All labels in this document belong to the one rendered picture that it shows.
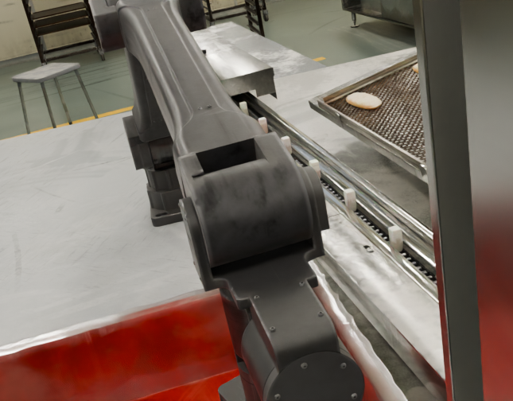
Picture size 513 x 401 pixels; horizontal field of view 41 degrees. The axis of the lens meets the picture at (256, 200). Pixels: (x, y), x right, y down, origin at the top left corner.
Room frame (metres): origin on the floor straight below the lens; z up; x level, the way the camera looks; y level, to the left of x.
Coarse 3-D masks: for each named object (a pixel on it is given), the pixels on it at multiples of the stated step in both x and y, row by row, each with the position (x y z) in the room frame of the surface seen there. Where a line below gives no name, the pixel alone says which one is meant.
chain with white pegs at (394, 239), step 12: (240, 108) 1.45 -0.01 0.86; (264, 120) 1.31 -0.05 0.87; (288, 144) 1.17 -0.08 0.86; (324, 180) 1.02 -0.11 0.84; (336, 192) 0.97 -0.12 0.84; (348, 192) 0.90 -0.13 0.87; (348, 204) 0.89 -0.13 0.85; (360, 216) 0.87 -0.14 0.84; (396, 228) 0.76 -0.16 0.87; (396, 240) 0.76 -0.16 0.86; (408, 252) 0.75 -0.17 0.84; (420, 264) 0.72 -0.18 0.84; (432, 276) 0.69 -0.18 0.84
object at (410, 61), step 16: (400, 64) 1.30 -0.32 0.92; (368, 80) 1.28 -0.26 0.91; (400, 80) 1.24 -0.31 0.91; (336, 96) 1.27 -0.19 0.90; (416, 96) 1.14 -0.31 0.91; (336, 112) 1.17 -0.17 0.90; (352, 112) 1.17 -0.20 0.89; (368, 112) 1.15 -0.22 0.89; (384, 112) 1.12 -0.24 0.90; (416, 112) 1.07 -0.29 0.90; (384, 144) 0.99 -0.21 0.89; (416, 160) 0.89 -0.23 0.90
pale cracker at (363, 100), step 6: (348, 96) 1.23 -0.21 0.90; (354, 96) 1.21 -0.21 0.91; (360, 96) 1.20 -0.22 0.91; (366, 96) 1.19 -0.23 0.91; (372, 96) 1.18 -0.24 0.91; (348, 102) 1.21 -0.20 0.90; (354, 102) 1.20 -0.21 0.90; (360, 102) 1.18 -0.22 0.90; (366, 102) 1.17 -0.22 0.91; (372, 102) 1.16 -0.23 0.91; (378, 102) 1.16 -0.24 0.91; (366, 108) 1.16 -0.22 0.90; (372, 108) 1.15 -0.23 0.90
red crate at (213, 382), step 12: (228, 372) 0.61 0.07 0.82; (192, 384) 0.60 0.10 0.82; (204, 384) 0.59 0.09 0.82; (216, 384) 0.59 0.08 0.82; (144, 396) 0.59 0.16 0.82; (156, 396) 0.59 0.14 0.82; (168, 396) 0.59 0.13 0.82; (180, 396) 0.58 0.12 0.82; (192, 396) 0.58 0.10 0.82; (204, 396) 0.58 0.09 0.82; (216, 396) 0.57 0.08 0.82
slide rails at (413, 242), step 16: (240, 96) 1.57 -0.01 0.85; (256, 112) 1.42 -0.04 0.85; (272, 128) 1.30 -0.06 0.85; (320, 160) 1.08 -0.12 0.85; (336, 176) 1.00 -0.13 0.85; (368, 208) 0.87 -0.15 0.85; (384, 224) 0.82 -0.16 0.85; (400, 224) 0.81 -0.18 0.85; (384, 240) 0.77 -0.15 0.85; (416, 240) 0.76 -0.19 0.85; (400, 256) 0.73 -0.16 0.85; (432, 256) 0.71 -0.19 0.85; (416, 272) 0.69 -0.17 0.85; (432, 288) 0.65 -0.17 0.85
